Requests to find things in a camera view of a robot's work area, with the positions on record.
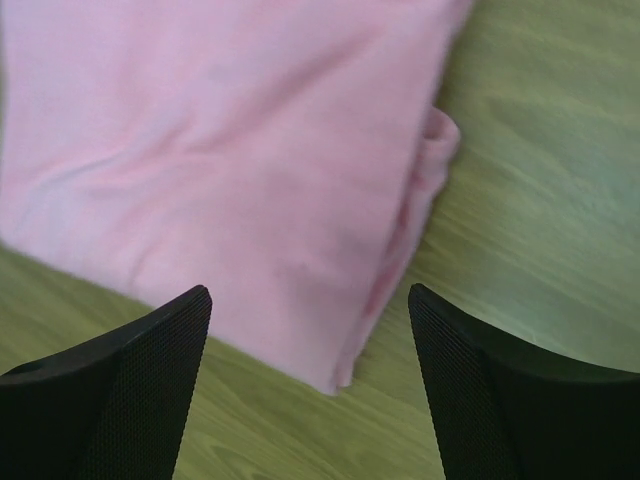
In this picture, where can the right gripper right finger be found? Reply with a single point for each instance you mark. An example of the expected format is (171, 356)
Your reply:
(503, 408)

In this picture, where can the pink t shirt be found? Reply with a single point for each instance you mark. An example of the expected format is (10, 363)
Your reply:
(284, 154)

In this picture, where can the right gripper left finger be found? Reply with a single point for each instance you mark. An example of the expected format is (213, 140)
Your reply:
(113, 407)

